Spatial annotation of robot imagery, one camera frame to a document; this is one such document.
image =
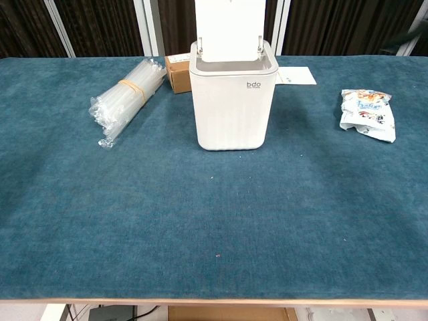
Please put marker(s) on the open cardboard box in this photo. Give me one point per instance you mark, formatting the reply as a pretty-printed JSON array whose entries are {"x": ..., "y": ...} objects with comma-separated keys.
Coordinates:
[{"x": 230, "y": 314}]

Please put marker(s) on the clear plastic straw bundle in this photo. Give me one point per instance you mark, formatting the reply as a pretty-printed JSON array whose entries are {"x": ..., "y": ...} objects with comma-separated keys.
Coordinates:
[{"x": 120, "y": 110}]

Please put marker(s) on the teal table cloth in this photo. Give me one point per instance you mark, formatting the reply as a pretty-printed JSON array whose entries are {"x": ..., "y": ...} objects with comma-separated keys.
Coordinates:
[{"x": 214, "y": 217}]

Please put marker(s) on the crumpled white snack bag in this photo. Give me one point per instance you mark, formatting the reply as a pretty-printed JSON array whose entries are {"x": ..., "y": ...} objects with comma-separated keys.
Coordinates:
[{"x": 368, "y": 117}]

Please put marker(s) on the white paper card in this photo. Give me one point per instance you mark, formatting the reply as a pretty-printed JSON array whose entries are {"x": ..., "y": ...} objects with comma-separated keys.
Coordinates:
[{"x": 299, "y": 75}]

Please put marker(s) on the white partition post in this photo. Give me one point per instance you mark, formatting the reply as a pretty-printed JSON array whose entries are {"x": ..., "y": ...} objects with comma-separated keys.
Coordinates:
[
  {"x": 281, "y": 26},
  {"x": 416, "y": 36},
  {"x": 147, "y": 26},
  {"x": 60, "y": 30}
]

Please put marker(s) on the white table leg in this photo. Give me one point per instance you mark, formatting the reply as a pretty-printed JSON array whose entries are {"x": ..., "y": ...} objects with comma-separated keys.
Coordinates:
[{"x": 53, "y": 312}]

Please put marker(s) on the tan rubber band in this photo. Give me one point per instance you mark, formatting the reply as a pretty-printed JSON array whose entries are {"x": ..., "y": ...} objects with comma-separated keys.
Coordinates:
[{"x": 135, "y": 87}]

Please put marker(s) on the brown cardboard box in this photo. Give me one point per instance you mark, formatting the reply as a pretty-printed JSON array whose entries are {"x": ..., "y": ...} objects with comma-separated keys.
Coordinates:
[{"x": 179, "y": 78}]

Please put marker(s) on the black box under table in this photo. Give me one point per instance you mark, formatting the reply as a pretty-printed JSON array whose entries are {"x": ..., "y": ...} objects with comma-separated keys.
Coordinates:
[{"x": 112, "y": 314}]

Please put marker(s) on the white open-lid bin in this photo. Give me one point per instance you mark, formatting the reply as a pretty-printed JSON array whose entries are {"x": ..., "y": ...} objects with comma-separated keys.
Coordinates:
[{"x": 230, "y": 113}]

